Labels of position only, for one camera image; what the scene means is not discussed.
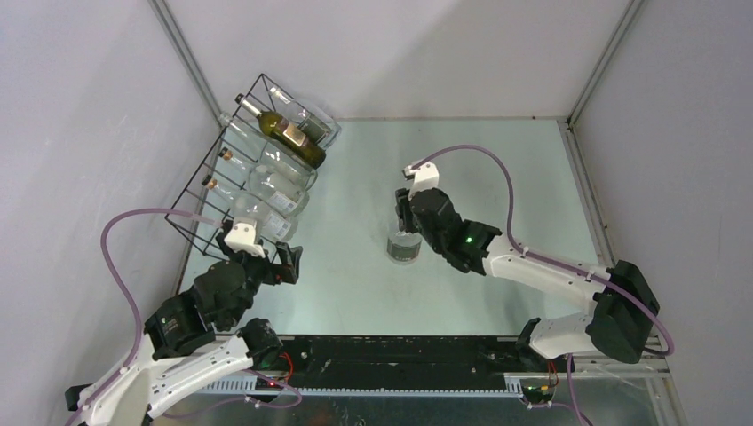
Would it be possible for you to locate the clear bottle copper cap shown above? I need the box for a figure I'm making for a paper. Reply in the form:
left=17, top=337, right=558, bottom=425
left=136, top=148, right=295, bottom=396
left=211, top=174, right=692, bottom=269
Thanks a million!
left=202, top=175, right=298, bottom=243

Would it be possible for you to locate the black wire wine rack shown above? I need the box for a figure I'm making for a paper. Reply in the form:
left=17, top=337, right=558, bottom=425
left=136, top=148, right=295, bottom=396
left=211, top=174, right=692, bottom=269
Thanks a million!
left=172, top=74, right=302, bottom=221

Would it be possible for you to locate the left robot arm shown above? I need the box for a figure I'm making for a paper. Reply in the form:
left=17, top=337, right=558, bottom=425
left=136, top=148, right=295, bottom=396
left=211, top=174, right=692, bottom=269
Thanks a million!
left=64, top=243, right=304, bottom=425

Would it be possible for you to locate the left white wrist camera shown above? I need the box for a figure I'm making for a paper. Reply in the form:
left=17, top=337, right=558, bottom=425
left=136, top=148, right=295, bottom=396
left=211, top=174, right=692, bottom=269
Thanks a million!
left=224, top=218, right=266, bottom=258

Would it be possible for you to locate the clear bottle white cap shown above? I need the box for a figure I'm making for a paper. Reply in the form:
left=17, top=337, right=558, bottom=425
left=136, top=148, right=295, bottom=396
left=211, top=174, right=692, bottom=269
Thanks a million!
left=386, top=231, right=423, bottom=264

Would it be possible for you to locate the white toothed cable duct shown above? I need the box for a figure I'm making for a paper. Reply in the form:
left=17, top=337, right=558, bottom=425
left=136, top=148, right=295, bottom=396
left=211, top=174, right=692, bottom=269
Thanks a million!
left=200, top=375, right=531, bottom=401

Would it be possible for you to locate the green wine bottle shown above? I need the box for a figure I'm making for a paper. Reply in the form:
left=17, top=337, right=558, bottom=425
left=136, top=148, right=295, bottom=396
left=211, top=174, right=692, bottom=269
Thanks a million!
left=234, top=94, right=326, bottom=170

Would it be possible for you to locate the clear bottle dark green label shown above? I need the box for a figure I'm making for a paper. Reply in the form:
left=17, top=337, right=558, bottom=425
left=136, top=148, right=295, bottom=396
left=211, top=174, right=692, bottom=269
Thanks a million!
left=268, top=86, right=342, bottom=150

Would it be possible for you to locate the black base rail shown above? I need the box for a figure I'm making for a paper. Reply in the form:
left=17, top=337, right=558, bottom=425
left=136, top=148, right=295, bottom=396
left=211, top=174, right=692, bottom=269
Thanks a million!
left=259, top=335, right=567, bottom=393

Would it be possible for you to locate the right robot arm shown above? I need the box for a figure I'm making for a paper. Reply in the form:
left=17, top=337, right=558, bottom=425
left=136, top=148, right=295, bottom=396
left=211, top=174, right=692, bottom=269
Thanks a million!
left=395, top=188, right=660, bottom=371

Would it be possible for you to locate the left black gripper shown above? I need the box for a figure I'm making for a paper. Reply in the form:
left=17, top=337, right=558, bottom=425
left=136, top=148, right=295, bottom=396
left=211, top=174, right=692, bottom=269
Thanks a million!
left=218, top=232, right=303, bottom=327

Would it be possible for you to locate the tall empty clear bottle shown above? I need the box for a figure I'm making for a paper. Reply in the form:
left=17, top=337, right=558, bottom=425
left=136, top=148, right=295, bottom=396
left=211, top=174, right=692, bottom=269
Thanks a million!
left=218, top=114, right=318, bottom=190

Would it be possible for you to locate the clear bottle black cap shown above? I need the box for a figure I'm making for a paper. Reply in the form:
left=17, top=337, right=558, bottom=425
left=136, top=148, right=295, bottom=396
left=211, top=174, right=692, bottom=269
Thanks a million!
left=218, top=147, right=310, bottom=217

